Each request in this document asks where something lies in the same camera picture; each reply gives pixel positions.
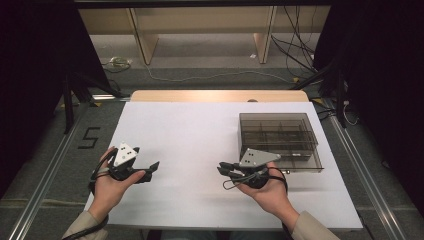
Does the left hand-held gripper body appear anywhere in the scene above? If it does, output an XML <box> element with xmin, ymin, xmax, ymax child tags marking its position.
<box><xmin>108</xmin><ymin>142</ymin><xmax>149</xmax><ymax>183</ymax></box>

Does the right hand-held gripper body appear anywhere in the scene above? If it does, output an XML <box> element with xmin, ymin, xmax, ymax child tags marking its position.
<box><xmin>233</xmin><ymin>148</ymin><xmax>282</xmax><ymax>190</ymax></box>

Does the smoky transparent drawer box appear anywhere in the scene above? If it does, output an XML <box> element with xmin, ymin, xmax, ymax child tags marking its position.
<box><xmin>238</xmin><ymin>112</ymin><xmax>319</xmax><ymax>161</ymax></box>

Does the person's left hand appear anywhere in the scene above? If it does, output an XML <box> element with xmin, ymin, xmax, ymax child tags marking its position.
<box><xmin>87</xmin><ymin>147</ymin><xmax>147</xmax><ymax>222</ymax></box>

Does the person's right hand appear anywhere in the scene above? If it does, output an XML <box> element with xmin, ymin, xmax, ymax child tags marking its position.
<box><xmin>234</xmin><ymin>162</ymin><xmax>299</xmax><ymax>229</ymax></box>

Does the white board sheet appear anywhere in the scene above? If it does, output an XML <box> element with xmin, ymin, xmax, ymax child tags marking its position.
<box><xmin>83</xmin><ymin>101</ymin><xmax>364</xmax><ymax>231</ymax></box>

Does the light wooden table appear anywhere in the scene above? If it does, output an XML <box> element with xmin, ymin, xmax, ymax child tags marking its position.
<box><xmin>129</xmin><ymin>89</ymin><xmax>310</xmax><ymax>103</ymax></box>

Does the black tripod stand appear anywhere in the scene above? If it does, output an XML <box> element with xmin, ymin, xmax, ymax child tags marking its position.
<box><xmin>61</xmin><ymin>71</ymin><xmax>125</xmax><ymax>135</ymax></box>

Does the black metal stand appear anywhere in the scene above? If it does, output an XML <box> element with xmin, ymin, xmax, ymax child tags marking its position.
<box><xmin>291</xmin><ymin>59</ymin><xmax>349</xmax><ymax>129</ymax></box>

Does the black curtain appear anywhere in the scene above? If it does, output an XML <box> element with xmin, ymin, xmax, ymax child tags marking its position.
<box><xmin>0</xmin><ymin>0</ymin><xmax>112</xmax><ymax>198</ymax></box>
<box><xmin>313</xmin><ymin>0</ymin><xmax>424</xmax><ymax>214</ymax></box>

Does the light wooden background desk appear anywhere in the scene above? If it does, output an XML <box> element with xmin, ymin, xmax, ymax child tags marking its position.
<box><xmin>78</xmin><ymin>5</ymin><xmax>332</xmax><ymax>65</ymax></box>

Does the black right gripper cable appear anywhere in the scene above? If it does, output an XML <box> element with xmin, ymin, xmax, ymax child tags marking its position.
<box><xmin>222</xmin><ymin>166</ymin><xmax>289</xmax><ymax>194</ymax></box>

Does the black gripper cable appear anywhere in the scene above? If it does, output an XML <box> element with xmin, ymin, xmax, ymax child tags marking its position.
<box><xmin>222</xmin><ymin>166</ymin><xmax>289</xmax><ymax>194</ymax></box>
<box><xmin>63</xmin><ymin>148</ymin><xmax>118</xmax><ymax>240</ymax></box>

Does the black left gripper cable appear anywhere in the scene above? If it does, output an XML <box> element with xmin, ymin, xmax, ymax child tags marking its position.
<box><xmin>63</xmin><ymin>148</ymin><xmax>118</xmax><ymax>240</ymax></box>

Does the aluminium floor rail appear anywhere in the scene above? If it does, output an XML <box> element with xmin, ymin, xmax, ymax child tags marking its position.
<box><xmin>321</xmin><ymin>98</ymin><xmax>407</xmax><ymax>240</ymax></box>
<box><xmin>8</xmin><ymin>94</ymin><xmax>132</xmax><ymax>240</ymax></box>

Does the long white floor cable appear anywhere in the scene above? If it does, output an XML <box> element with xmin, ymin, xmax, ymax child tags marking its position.
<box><xmin>143</xmin><ymin>62</ymin><xmax>295</xmax><ymax>85</ymax></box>

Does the coiled pale cable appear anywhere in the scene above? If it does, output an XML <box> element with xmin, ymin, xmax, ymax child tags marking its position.
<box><xmin>101</xmin><ymin>56</ymin><xmax>134</xmax><ymax>74</ymax></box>

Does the bundle of black cables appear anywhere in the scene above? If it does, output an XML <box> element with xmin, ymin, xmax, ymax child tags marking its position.
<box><xmin>270</xmin><ymin>5</ymin><xmax>318</xmax><ymax>80</ymax></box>

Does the black frame bar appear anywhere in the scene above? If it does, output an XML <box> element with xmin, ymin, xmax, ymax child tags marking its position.
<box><xmin>74</xmin><ymin>0</ymin><xmax>334</xmax><ymax>9</ymax></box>

